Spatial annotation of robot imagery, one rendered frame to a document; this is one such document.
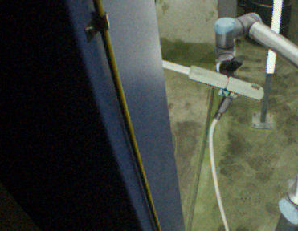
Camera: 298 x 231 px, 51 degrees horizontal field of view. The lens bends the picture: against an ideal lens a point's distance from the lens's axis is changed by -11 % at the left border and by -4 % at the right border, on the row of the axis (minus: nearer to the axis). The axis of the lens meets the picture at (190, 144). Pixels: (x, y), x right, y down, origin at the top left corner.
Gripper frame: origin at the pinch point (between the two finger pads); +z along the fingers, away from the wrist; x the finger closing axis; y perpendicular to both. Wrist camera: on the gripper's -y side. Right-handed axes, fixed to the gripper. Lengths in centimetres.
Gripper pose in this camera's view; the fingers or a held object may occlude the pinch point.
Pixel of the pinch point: (230, 92)
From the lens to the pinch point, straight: 132.9
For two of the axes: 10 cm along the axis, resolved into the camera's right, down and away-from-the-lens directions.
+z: -0.3, 7.4, -6.7
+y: -3.5, 6.2, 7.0
